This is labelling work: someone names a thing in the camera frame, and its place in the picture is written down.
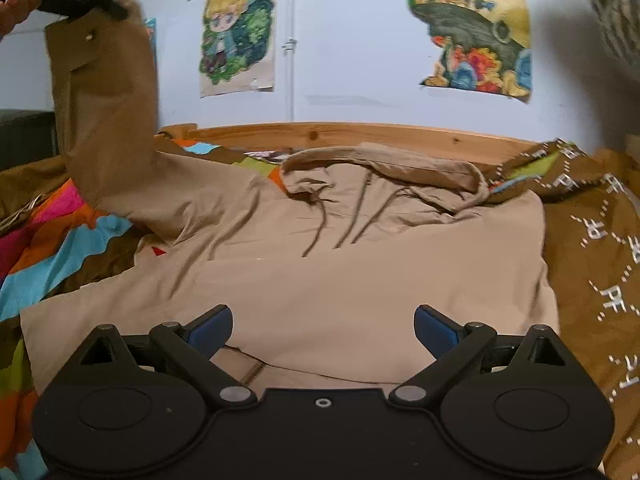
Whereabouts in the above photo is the beige hooded sweatshirt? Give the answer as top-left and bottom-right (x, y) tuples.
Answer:
(21, 0), (559, 390)

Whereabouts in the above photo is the colourful striped bed cover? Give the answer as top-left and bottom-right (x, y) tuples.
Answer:
(1, 140), (639, 479)

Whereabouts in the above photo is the white wall conduit pipe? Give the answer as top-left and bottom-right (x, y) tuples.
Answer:
(282, 0), (297, 122)

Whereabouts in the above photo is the dark cabinet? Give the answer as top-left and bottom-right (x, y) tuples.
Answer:
(0, 110), (58, 171)

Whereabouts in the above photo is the cartoon girl wall poster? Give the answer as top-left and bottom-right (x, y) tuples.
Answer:
(198, 0), (277, 98)

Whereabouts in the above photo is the person's left hand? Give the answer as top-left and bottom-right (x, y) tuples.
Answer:
(0, 0), (42, 39)

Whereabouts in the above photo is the wooden bed frame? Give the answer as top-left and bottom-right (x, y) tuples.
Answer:
(162, 122), (535, 165)

